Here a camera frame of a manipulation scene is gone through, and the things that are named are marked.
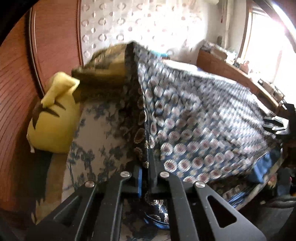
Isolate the wooden side cabinet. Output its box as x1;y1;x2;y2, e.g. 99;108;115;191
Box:
196;49;287;116

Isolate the white curtain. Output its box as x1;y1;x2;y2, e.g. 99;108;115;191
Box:
218;0;250;58

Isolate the golden brown pillow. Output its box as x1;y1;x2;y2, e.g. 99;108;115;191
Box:
71;44;130;102

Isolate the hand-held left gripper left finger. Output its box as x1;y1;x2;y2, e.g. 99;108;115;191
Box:
35;166;144;241

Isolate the dark blue blanket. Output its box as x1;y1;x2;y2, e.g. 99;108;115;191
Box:
222;148;284;207

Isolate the dark blue circle-print shirt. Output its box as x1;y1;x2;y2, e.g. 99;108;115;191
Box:
120;41;287;232

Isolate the circle-patterned wall cloth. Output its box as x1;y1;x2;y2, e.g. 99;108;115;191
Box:
77;0;208;61

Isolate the wooden headboard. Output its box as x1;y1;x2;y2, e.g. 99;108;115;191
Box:
0;0;85;223

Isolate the yellow plush toy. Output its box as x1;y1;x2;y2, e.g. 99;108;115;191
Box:
26;71;81;154

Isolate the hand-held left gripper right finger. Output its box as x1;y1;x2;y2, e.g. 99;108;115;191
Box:
147;148;267;241

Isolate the bright window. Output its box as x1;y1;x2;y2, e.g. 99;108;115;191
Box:
240;5;296;93

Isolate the white blue-floral sheet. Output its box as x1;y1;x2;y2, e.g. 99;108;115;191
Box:
61;100;148;241

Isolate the floral bedsheet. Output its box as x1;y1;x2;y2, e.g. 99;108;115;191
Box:
162;59;208;73

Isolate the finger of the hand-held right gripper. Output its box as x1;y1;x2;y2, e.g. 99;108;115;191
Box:
262;116;287;135

